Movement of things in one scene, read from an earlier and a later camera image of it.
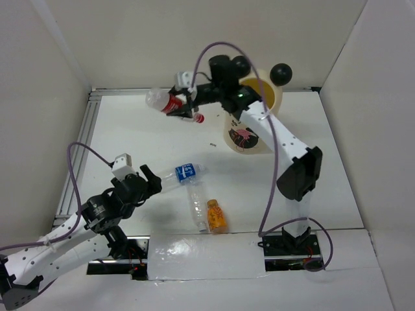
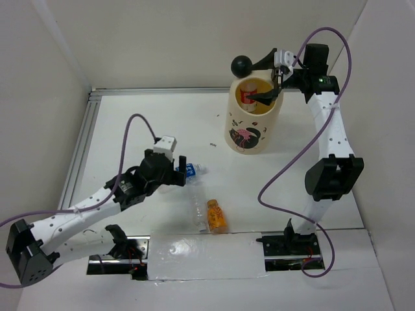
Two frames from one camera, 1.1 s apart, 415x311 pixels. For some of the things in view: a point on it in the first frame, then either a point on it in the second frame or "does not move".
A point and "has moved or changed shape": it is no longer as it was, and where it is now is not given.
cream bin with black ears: [267, 86] does not move
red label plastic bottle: [163, 100] has moved or changed shape
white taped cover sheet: [207, 256] does not move
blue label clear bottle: [184, 174] does not move
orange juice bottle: [216, 223] does not move
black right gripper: [185, 112] to [266, 63]
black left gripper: [155, 181] to [177, 177]
